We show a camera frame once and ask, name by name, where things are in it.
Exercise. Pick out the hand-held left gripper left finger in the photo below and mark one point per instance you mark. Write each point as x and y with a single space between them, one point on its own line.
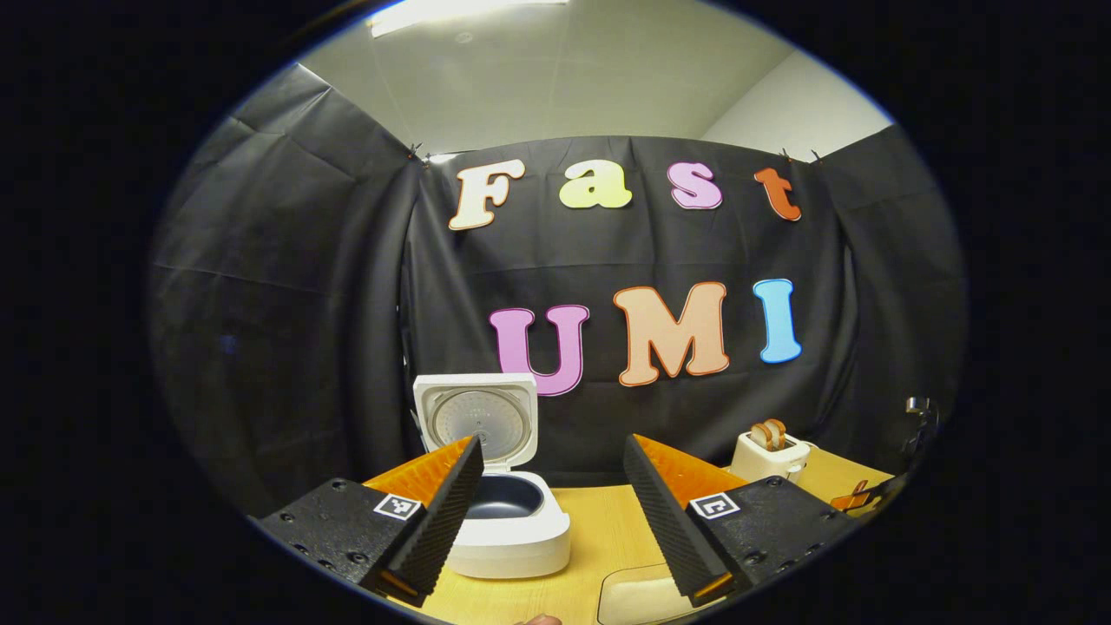
443 521

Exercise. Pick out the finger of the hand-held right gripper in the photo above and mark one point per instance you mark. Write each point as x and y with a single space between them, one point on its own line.
852 497

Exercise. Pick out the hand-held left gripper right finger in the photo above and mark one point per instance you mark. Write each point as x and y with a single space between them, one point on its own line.
664 521

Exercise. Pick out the clear plastic rice container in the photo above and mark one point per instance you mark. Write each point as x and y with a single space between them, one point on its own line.
608 577

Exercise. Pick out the white rice cooker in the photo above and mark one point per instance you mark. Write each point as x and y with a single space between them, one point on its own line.
521 542

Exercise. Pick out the white rice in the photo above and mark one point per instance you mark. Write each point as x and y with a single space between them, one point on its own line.
638 601

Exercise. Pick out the white toaster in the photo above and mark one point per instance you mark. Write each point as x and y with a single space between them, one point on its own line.
764 460

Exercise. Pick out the brown toast slice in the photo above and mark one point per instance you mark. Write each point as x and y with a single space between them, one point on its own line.
777 434
759 437

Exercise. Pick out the black backdrop cloth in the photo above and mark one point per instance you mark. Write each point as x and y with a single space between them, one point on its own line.
608 252

